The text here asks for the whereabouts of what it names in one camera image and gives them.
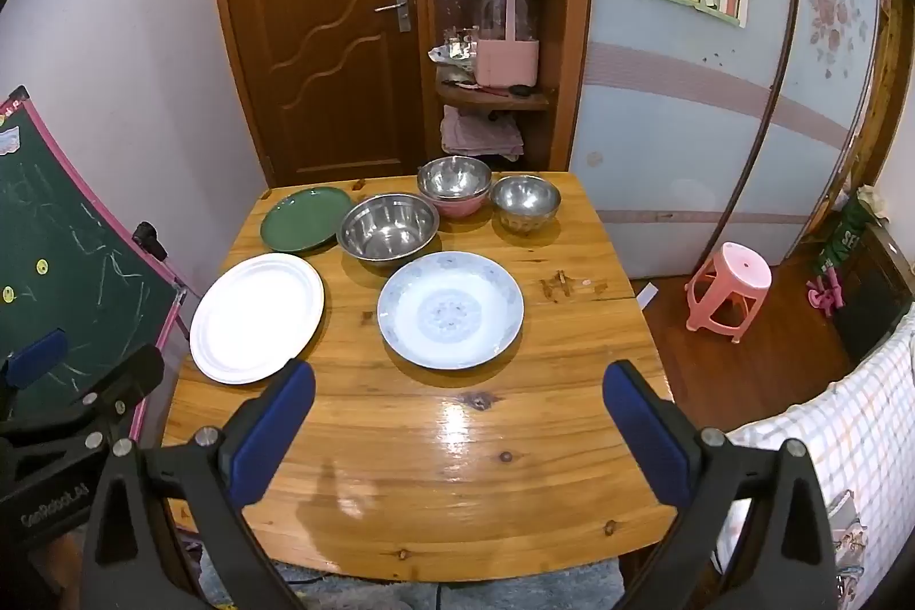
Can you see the green plate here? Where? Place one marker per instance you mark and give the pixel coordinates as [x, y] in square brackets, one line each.
[304, 220]

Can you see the small steel bowl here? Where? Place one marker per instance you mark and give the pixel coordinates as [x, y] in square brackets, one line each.
[525, 203]

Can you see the brown wooden door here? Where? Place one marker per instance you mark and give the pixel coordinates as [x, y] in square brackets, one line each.
[314, 10]

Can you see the green bag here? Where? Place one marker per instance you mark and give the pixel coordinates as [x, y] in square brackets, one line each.
[847, 238]

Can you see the black chalkboard knob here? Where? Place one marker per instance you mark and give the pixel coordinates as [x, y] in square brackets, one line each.
[146, 237]

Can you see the white plate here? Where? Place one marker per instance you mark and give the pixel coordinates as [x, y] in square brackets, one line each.
[254, 317]

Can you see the dark wooden cabinet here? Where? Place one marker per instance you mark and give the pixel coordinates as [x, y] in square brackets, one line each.
[872, 288]

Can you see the pink plastic stool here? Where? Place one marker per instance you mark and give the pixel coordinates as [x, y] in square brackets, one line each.
[729, 281]

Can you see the large steel bowl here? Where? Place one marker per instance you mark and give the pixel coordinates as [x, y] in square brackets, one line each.
[389, 228]

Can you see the medium steel bowl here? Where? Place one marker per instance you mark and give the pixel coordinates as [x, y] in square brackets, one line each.
[454, 178]

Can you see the folded pink towels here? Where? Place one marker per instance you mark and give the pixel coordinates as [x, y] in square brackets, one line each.
[475, 135]

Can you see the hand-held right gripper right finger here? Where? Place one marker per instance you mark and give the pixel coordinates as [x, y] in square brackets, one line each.
[643, 431]

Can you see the pink toy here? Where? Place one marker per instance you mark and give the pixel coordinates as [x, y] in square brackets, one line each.
[822, 295]

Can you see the green chalkboard with pink frame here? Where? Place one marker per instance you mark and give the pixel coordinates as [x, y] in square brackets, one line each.
[71, 253]

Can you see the pale blue sliding wardrobe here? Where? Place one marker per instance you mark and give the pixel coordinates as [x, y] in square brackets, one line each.
[679, 138]

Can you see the pink basket with clear lid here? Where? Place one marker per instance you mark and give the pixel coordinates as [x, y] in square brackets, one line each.
[506, 63]

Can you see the crinkled snack bags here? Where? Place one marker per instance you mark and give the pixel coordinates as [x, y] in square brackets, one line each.
[450, 58]

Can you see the checked blanket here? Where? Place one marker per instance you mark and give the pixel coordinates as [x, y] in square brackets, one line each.
[858, 424]

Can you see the white paper scrap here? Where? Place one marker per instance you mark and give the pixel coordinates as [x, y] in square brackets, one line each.
[647, 295]

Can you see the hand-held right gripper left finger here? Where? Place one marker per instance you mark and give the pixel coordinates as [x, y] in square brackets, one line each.
[275, 424]

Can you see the pink bowl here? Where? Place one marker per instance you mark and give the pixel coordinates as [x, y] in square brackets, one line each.
[457, 208]

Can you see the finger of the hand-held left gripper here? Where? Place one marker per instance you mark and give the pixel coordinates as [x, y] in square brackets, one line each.
[39, 360]
[129, 374]

